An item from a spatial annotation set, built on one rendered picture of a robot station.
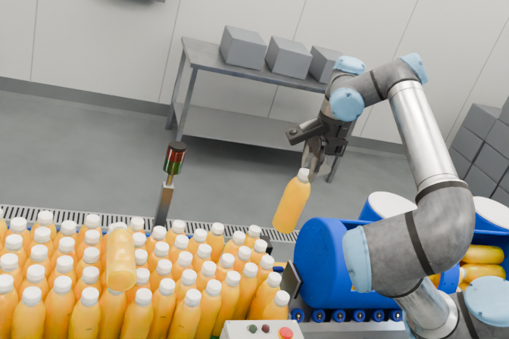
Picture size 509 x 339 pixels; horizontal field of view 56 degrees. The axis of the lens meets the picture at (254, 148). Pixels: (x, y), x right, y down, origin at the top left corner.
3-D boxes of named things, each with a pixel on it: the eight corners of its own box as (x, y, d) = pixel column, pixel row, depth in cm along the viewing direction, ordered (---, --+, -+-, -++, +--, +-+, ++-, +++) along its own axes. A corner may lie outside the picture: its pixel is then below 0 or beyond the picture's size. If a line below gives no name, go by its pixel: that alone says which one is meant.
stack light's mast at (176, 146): (178, 190, 165) (188, 150, 158) (160, 188, 163) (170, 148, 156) (176, 180, 170) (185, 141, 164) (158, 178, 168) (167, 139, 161)
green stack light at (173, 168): (182, 175, 163) (185, 163, 161) (163, 174, 160) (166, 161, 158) (179, 166, 168) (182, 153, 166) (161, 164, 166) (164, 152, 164)
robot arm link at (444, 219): (497, 241, 73) (411, 36, 103) (425, 260, 77) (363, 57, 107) (507, 266, 81) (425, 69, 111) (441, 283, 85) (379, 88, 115)
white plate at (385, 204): (357, 196, 214) (356, 198, 214) (407, 234, 197) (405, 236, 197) (391, 188, 232) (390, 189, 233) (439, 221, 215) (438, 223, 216)
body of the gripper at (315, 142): (341, 160, 130) (356, 122, 124) (313, 159, 127) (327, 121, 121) (330, 143, 136) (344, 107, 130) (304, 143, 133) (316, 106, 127)
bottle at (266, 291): (264, 318, 151) (282, 274, 143) (267, 337, 145) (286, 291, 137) (243, 315, 149) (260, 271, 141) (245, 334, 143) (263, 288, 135)
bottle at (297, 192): (267, 223, 143) (287, 175, 134) (279, 214, 149) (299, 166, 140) (286, 237, 141) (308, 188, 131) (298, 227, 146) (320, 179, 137)
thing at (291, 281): (292, 310, 154) (305, 281, 149) (285, 310, 153) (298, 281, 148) (282, 287, 162) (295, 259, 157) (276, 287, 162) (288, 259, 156)
